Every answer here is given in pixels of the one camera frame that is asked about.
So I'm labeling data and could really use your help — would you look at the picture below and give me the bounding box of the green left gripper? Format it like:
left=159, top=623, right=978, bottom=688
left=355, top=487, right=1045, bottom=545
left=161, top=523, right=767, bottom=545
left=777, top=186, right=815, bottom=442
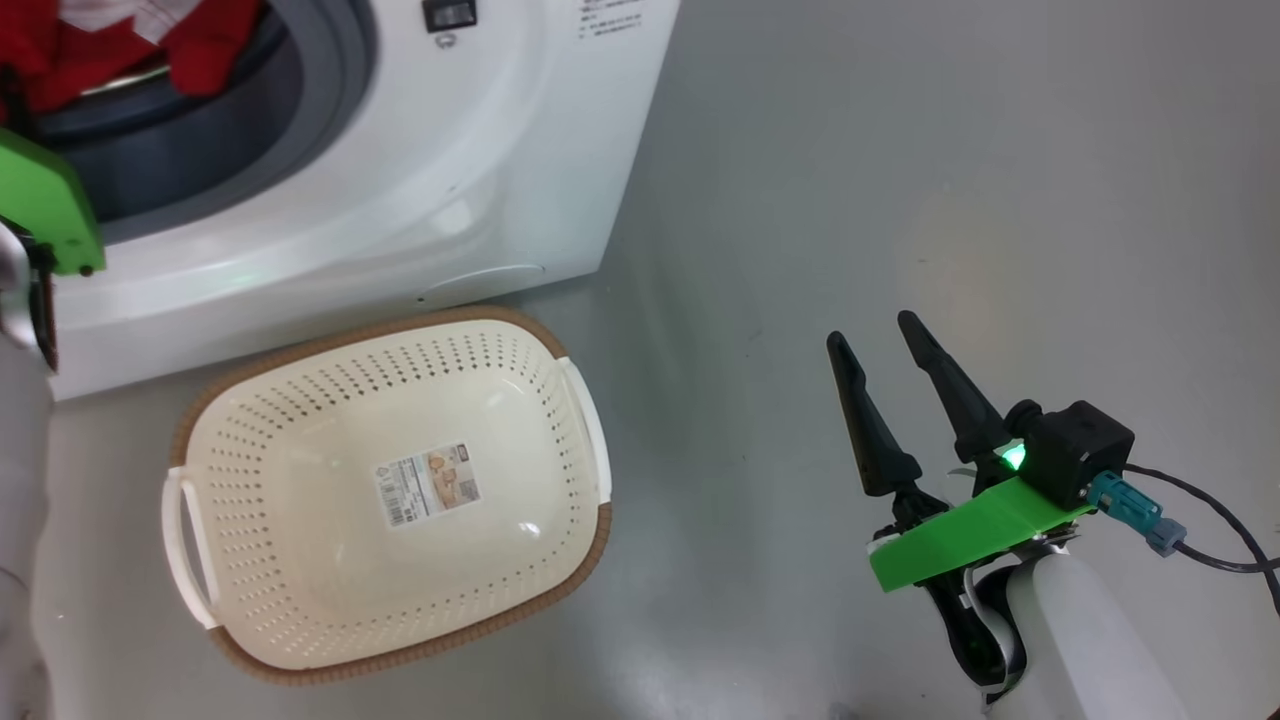
left=0, top=128, right=107, bottom=277

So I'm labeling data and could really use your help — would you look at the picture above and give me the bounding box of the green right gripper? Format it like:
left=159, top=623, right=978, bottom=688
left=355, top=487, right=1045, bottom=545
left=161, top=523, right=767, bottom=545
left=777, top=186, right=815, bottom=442
left=826, top=310, right=1093, bottom=706

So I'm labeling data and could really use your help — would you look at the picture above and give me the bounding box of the red and white garment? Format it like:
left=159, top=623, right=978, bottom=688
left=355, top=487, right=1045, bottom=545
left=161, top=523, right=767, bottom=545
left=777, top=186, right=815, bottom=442
left=0, top=0, right=266, bottom=116

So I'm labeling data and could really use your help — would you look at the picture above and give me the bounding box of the white front-load washing machine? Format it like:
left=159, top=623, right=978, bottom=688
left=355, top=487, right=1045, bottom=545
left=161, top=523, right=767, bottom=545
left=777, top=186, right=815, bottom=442
left=0, top=0, right=681, bottom=401

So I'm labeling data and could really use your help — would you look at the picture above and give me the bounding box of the cream perforated basket brown rim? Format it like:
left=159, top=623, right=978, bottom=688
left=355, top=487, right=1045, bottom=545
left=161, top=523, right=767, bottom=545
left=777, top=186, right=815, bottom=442
left=162, top=305, right=613, bottom=687

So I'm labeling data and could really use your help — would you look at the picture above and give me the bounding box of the black door latch socket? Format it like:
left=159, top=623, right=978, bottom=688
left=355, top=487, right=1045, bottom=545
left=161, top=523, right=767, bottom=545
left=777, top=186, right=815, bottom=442
left=422, top=0, right=478, bottom=34

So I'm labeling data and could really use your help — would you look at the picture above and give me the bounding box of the round white filter cover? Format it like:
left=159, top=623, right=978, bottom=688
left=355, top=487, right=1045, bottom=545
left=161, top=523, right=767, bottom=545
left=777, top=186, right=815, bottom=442
left=415, top=263, right=546, bottom=301

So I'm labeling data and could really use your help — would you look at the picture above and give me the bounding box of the white product sticker with barcode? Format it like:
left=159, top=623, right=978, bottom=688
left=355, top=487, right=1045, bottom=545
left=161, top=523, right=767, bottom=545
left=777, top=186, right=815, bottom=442
left=373, top=443, right=481, bottom=529

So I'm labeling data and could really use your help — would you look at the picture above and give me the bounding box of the teal cable connector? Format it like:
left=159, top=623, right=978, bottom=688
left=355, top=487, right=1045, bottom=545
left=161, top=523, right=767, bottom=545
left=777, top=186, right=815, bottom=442
left=1088, top=472, right=1187, bottom=557

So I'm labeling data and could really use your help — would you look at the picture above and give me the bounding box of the thin black cable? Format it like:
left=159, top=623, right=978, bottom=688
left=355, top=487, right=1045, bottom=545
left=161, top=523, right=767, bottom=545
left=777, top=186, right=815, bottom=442
left=1120, top=465, right=1280, bottom=613

